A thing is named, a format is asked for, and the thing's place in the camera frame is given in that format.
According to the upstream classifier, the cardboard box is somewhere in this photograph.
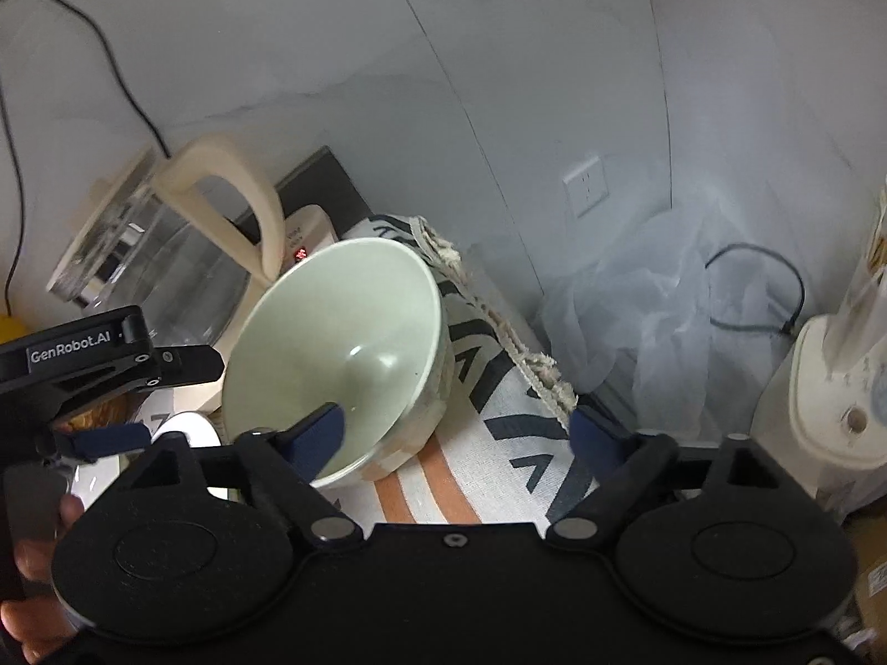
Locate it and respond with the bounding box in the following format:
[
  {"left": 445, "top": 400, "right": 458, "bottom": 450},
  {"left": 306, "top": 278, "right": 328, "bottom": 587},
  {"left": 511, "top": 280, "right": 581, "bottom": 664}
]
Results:
[{"left": 844, "top": 518, "right": 887, "bottom": 642}]

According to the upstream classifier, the white wall socket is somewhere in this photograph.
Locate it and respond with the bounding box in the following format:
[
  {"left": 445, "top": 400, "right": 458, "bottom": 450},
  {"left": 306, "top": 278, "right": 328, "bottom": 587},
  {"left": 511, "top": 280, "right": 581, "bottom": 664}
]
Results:
[{"left": 563, "top": 152, "right": 611, "bottom": 218}]

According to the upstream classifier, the patterned woven table cloth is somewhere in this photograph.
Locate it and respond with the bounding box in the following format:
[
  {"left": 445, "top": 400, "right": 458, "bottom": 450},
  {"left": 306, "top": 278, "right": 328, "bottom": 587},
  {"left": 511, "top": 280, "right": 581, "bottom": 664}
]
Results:
[{"left": 135, "top": 213, "right": 605, "bottom": 528}]

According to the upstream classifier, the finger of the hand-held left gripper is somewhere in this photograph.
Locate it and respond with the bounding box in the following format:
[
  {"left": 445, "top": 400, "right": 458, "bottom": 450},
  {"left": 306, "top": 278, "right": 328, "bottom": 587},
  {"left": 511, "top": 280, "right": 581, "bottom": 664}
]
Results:
[{"left": 42, "top": 422, "right": 154, "bottom": 467}]

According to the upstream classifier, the pale green ceramic bowl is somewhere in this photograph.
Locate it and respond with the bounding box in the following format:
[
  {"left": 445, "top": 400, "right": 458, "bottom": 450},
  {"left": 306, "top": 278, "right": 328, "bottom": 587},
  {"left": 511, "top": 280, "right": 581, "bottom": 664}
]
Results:
[{"left": 222, "top": 237, "right": 456, "bottom": 489}]

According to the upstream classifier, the black power cable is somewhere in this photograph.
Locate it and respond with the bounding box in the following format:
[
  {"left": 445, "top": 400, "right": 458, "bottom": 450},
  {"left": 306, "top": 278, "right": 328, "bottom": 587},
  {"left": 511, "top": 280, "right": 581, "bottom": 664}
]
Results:
[
  {"left": 705, "top": 244, "right": 807, "bottom": 337},
  {"left": 15, "top": 0, "right": 172, "bottom": 157},
  {"left": 0, "top": 86, "right": 27, "bottom": 313}
]

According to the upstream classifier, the cream blender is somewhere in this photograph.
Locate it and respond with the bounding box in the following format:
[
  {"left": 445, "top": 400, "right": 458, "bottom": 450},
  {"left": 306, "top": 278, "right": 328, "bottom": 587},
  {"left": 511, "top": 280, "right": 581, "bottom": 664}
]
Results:
[{"left": 752, "top": 176, "right": 887, "bottom": 522}]

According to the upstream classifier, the white sheer plastic bag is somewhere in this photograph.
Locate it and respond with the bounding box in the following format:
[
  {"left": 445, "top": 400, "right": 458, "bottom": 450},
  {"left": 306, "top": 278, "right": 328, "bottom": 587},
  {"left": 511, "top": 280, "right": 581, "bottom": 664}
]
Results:
[{"left": 539, "top": 208, "right": 798, "bottom": 432}]

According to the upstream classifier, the person's left hand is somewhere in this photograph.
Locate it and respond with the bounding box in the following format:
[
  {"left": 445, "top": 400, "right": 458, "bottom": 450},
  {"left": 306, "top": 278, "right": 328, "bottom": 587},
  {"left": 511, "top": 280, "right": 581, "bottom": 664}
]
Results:
[{"left": 0, "top": 494, "right": 88, "bottom": 652}]

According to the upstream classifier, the glass kettle with cream handle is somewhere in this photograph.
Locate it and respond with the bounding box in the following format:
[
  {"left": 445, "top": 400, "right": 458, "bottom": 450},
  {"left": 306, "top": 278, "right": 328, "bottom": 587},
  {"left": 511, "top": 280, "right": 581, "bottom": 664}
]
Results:
[{"left": 45, "top": 135, "right": 287, "bottom": 370}]

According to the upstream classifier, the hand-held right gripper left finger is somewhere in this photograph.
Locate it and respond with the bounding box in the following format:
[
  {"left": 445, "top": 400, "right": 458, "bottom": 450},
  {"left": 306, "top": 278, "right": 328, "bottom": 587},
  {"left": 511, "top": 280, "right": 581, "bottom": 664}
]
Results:
[{"left": 121, "top": 402, "right": 365, "bottom": 551}]

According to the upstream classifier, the white round plate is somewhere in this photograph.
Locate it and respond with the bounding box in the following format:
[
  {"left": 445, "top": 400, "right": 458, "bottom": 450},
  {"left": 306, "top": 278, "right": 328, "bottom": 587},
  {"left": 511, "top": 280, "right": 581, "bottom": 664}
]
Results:
[{"left": 69, "top": 412, "right": 224, "bottom": 510}]

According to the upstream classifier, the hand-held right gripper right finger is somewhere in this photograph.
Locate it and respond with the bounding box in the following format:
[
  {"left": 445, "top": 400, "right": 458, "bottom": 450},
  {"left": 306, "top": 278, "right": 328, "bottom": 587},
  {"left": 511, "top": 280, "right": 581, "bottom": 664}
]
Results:
[{"left": 545, "top": 407, "right": 808, "bottom": 545}]

